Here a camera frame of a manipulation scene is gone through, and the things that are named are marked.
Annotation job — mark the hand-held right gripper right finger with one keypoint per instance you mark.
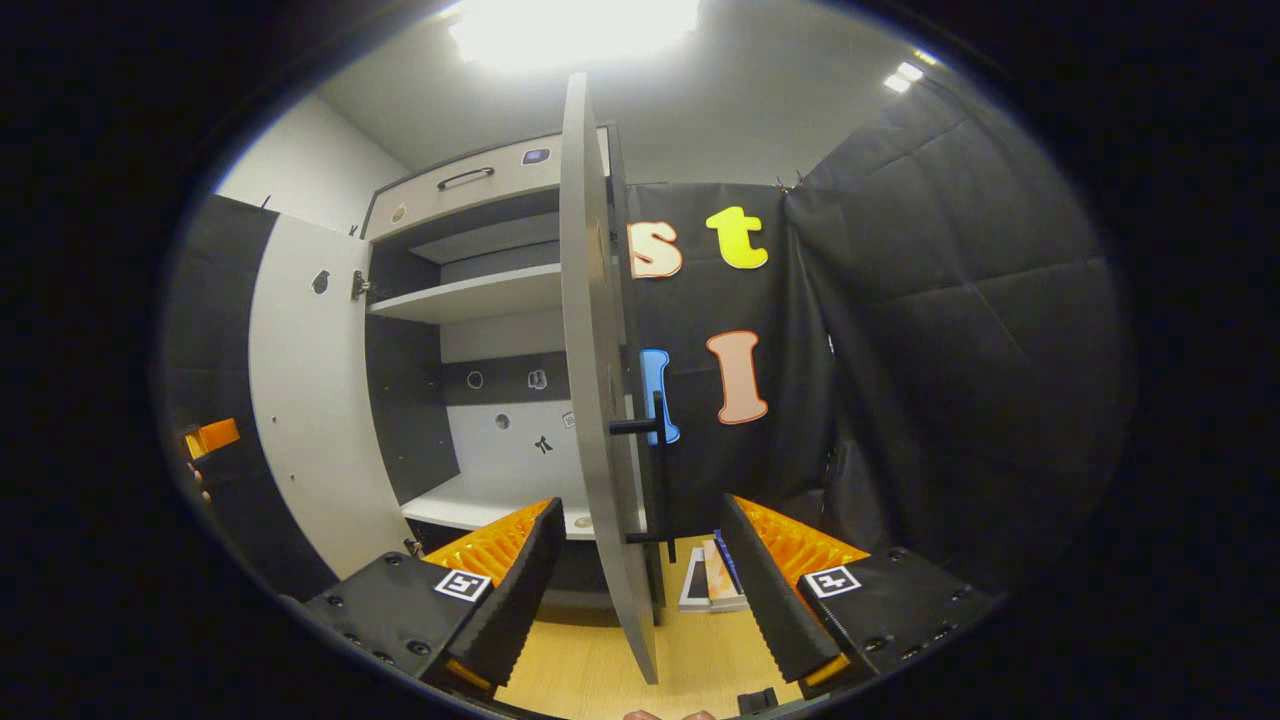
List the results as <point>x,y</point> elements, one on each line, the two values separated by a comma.
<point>770,600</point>

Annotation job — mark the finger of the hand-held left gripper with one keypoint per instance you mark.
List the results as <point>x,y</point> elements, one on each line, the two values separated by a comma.
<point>215,436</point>

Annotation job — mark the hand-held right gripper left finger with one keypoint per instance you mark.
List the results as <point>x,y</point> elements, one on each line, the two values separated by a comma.
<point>520,590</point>

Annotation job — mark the grey double-door shoe cabinet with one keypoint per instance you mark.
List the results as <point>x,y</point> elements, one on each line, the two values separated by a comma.
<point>470,295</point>

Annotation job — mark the orange cover booklet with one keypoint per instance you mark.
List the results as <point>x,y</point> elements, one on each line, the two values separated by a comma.
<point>722,590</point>

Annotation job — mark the small black block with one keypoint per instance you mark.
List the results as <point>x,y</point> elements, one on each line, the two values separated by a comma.
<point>757,701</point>

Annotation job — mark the black backdrop cloth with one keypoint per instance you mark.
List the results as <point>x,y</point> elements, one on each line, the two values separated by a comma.
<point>950,350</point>

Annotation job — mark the small ceiling light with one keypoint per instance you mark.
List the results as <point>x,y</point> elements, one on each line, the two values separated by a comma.
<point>905,75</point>

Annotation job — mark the large ceiling light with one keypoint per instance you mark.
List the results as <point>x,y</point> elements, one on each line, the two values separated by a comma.
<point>575,30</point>

